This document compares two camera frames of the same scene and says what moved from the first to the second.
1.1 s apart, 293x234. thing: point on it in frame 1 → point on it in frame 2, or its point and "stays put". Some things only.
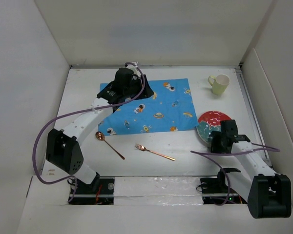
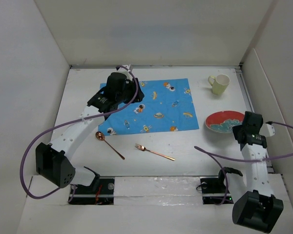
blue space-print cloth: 170,108 stays put
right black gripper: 215,147 → 236,130
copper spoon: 100,136 stays put
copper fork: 143,148 stays put
